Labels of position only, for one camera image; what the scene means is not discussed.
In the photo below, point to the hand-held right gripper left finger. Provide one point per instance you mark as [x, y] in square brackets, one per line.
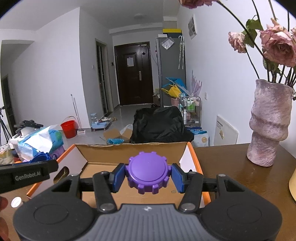
[118, 178]

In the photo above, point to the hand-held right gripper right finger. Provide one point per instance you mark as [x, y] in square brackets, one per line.
[178, 177]

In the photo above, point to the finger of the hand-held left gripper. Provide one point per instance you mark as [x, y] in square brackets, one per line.
[34, 166]

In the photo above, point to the orange cardboard box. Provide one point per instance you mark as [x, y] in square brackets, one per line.
[97, 168]

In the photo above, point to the purple toothed round lid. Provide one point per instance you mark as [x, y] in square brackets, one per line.
[148, 171]

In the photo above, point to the person's left hand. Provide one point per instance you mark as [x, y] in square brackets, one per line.
[2, 204]

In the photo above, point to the blue plastic lid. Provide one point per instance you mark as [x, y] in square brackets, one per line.
[41, 158]

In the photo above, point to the blue and white tissue pack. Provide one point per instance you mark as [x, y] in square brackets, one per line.
[39, 141]

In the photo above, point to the white bottle cap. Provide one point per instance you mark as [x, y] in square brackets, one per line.
[16, 202]

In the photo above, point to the purple packet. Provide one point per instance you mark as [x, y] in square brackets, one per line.
[57, 153]

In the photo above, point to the black device stack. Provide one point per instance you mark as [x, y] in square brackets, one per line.
[29, 124]

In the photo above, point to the small brown cardboard box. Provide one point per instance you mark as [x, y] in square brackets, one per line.
[113, 135]

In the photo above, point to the white pet food bag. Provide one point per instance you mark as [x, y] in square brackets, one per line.
[201, 139]

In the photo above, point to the white plastic bag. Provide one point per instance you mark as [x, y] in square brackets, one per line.
[126, 129]

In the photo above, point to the red bucket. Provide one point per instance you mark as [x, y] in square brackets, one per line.
[68, 129]

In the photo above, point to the black tripod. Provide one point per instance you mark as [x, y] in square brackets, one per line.
[3, 125]

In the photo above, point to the pet water feeder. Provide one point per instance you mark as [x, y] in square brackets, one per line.
[98, 122]

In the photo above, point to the white mop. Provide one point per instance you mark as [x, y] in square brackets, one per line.
[77, 115]

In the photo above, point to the rolling cart with bottles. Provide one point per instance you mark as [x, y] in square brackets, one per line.
[190, 109]

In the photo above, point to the pink bin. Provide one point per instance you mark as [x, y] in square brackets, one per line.
[174, 101]

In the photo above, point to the blue and yellow bag pile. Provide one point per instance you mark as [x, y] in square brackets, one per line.
[174, 87]

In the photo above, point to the purple feather decoration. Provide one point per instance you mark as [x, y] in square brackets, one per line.
[196, 84]

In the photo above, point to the glass interior door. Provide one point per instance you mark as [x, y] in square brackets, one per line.
[101, 78]

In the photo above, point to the dark wooden entrance door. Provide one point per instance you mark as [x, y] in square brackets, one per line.
[134, 76]

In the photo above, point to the pink textured vase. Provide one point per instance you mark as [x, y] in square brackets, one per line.
[269, 125]

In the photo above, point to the grey refrigerator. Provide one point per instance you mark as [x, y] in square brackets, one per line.
[168, 67]

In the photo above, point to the cream thermos jug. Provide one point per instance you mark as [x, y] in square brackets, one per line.
[293, 185]

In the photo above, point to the clear folded umbrella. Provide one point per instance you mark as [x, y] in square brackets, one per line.
[181, 53]

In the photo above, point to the clear plastic bag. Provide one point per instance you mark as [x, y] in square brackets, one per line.
[167, 43]

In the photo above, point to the yellow box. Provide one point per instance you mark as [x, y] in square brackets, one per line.
[172, 30]

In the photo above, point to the dried pink rose bouquet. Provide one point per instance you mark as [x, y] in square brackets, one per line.
[277, 44]

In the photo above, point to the white wall panel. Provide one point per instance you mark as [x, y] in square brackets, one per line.
[225, 131]

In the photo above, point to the wall poster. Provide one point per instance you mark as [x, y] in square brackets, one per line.
[192, 26]

